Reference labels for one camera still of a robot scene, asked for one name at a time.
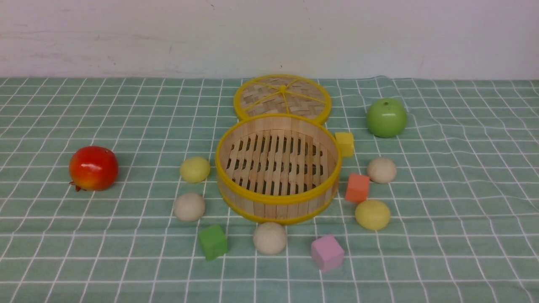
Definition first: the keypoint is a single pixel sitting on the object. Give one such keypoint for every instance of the bamboo steamer tray yellow rim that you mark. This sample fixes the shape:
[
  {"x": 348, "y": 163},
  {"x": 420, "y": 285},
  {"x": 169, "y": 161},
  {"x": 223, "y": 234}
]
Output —
[{"x": 278, "y": 168}]

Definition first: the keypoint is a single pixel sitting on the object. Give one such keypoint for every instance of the yellow bun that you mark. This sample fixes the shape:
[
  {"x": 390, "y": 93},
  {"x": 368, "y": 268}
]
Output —
[
  {"x": 372, "y": 214},
  {"x": 195, "y": 169}
]

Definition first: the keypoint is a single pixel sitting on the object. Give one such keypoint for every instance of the green checkered tablecloth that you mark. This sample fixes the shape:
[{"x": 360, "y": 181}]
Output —
[{"x": 464, "y": 203}]

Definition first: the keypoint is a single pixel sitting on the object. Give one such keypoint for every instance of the white bun front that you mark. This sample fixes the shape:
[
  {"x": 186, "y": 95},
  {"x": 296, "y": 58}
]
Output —
[{"x": 270, "y": 238}]

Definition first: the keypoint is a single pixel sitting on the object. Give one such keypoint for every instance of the white bun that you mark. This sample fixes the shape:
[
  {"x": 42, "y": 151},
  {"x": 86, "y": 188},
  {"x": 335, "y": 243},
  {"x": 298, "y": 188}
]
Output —
[
  {"x": 381, "y": 170},
  {"x": 189, "y": 207},
  {"x": 270, "y": 238}
]

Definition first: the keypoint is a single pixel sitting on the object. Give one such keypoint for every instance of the woven bamboo steamer lid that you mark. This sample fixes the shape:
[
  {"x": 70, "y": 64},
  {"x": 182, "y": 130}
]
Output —
[{"x": 283, "y": 94}]

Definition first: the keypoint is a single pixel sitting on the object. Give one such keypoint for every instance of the red pomegranate toy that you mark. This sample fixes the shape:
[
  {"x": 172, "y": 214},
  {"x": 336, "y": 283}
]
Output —
[{"x": 93, "y": 168}]

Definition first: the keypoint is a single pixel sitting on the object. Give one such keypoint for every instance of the pink cube block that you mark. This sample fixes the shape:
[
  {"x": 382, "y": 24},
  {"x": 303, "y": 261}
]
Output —
[{"x": 327, "y": 253}]

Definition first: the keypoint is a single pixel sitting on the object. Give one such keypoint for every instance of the orange cube block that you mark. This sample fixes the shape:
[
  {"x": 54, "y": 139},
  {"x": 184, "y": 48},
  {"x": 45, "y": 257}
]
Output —
[{"x": 357, "y": 190}]

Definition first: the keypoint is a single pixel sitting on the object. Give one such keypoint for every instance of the green apple toy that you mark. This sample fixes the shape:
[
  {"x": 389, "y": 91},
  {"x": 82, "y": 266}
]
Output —
[{"x": 386, "y": 118}]

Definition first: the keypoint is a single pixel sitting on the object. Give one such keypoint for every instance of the yellow cube block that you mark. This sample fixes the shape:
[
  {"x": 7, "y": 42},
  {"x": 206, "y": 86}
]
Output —
[{"x": 346, "y": 143}]

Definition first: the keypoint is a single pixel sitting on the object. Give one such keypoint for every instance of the green cube block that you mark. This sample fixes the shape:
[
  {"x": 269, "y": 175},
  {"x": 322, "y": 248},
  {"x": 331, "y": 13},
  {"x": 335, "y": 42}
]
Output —
[{"x": 213, "y": 242}]

